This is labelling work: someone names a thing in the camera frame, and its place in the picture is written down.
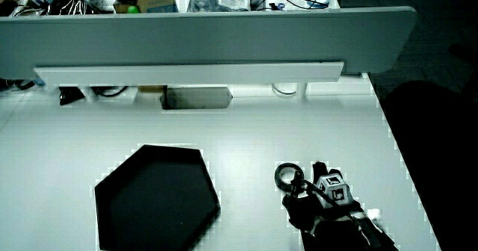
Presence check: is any person's right hand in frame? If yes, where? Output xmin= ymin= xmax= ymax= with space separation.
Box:
xmin=282 ymin=161 xmax=365 ymax=232

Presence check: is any black tape roll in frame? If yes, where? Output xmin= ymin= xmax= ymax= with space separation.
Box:
xmin=274 ymin=162 xmax=305 ymax=193

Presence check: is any person's right forearm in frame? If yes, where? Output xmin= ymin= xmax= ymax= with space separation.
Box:
xmin=300 ymin=215 xmax=399 ymax=251

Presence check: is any white desk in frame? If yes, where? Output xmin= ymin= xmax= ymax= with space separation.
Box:
xmin=0 ymin=73 xmax=442 ymax=251

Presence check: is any grey desk divider panel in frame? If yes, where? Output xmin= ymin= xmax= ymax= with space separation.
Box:
xmin=0 ymin=6 xmax=418 ymax=81

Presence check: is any black hexagonal tray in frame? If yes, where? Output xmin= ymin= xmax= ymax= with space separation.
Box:
xmin=93 ymin=144 xmax=222 ymax=251

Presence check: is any clear plastic bag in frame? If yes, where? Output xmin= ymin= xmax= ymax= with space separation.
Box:
xmin=186 ymin=0 xmax=252 ymax=13

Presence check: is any black and white bag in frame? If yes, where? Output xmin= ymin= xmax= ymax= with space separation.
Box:
xmin=10 ymin=0 xmax=95 ymax=17

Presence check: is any white cable loop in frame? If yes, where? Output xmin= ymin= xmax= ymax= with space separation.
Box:
xmin=270 ymin=82 xmax=299 ymax=97

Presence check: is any grey cable hatch cover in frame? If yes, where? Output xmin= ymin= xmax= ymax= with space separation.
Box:
xmin=161 ymin=86 xmax=235 ymax=111

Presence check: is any white rail shelf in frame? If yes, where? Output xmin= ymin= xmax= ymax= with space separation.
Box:
xmin=33 ymin=61 xmax=345 ymax=88

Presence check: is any black cable loop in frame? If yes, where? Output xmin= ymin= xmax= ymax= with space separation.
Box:
xmin=90 ymin=85 xmax=130 ymax=99

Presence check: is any black clamp bracket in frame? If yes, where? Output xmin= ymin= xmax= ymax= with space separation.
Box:
xmin=58 ymin=86 xmax=87 ymax=107

